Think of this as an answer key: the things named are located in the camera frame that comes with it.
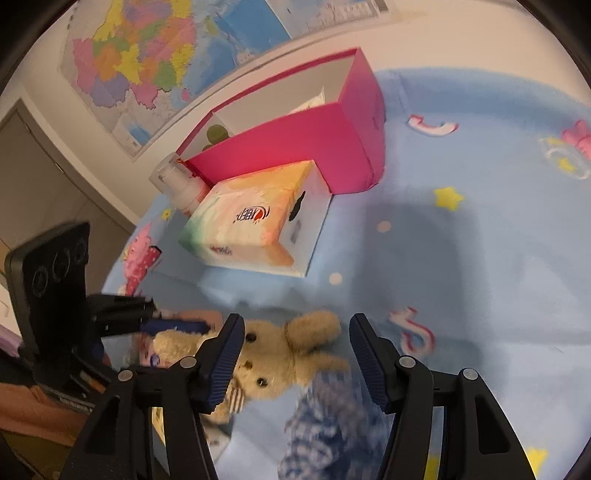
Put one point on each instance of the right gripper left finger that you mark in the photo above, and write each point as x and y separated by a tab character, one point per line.
193	386

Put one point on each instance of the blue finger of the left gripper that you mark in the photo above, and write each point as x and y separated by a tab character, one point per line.
155	326

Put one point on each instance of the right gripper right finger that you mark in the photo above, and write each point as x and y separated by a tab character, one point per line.
402	387

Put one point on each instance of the right forearm pink sleeve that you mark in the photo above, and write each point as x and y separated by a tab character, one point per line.
29	411

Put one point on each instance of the blue checkered scrunchie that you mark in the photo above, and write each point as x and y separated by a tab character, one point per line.
336	432

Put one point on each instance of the beige plush bunny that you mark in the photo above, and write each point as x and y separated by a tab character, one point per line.
273	358

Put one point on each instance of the colourful tissue box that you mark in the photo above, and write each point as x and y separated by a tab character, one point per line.
266	221

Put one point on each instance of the blue cartoon bed sheet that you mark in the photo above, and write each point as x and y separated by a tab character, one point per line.
472	251

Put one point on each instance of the white pump bottle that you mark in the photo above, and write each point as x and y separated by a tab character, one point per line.
173	179

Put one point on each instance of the green plush toy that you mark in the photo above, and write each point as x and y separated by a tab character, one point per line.
215	134

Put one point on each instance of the pink cardboard box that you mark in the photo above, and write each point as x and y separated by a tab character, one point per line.
330	110

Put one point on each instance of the colourful wall map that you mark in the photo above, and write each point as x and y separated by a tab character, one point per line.
137	64

